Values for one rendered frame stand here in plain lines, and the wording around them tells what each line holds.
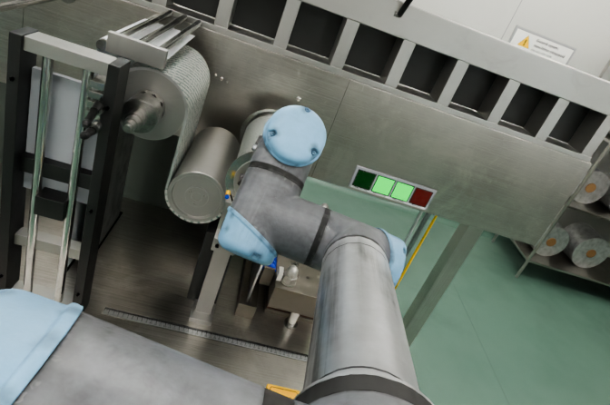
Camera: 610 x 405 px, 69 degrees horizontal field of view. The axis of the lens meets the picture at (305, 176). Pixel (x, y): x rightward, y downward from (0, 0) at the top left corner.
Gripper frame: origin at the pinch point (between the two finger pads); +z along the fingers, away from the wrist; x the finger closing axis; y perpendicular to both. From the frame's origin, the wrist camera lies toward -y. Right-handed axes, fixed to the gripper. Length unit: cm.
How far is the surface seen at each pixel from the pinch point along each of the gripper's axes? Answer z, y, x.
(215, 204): 10.2, -2.7, 7.2
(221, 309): 26.6, -23.9, -1.1
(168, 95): -2.3, 12.8, 21.3
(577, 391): 158, -31, -228
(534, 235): 35, 18, -88
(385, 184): 33, 19, -37
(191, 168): 7.0, 2.7, 13.8
